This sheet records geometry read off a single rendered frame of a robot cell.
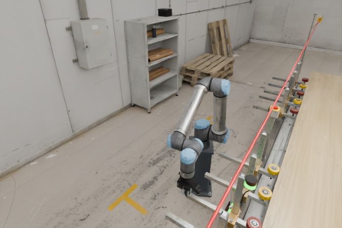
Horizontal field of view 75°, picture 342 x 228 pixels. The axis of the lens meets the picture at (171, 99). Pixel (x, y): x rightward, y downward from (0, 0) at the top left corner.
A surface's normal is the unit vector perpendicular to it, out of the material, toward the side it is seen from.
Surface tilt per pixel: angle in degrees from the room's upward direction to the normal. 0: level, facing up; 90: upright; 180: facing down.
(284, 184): 0
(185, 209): 0
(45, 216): 0
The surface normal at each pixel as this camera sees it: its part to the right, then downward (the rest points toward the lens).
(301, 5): -0.60, 0.37
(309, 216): 0.00, -0.88
